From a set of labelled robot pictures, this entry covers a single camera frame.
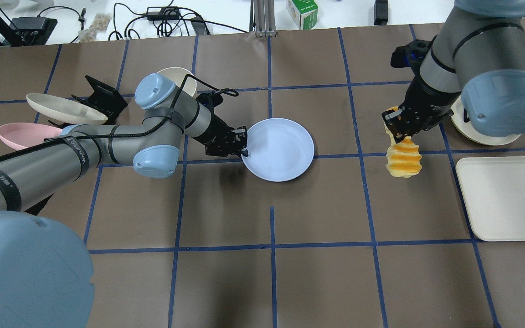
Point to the black power adapter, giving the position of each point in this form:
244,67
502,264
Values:
156,13

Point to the cream bowl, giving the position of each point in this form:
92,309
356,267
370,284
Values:
177,75

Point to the blue plate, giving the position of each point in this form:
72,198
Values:
278,150

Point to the cream plate under lemon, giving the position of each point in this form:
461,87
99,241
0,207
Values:
466,128

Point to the cream plate in rack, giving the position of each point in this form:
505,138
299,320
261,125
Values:
67,111

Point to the pink plate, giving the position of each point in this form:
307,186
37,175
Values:
18,136

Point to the black plate rack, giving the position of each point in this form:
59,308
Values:
104,98

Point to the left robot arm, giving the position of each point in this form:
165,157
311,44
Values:
45,267

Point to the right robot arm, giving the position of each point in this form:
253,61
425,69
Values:
478,57

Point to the aluminium frame post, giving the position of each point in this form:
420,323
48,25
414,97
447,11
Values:
262,18

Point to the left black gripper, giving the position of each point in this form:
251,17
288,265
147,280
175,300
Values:
215,130

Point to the ridged bread roll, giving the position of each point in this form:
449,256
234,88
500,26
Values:
403,157

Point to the white rectangular tray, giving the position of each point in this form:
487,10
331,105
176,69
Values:
493,190

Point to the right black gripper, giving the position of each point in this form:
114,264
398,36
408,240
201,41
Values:
427,101

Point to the green white carton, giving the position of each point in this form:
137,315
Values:
303,12

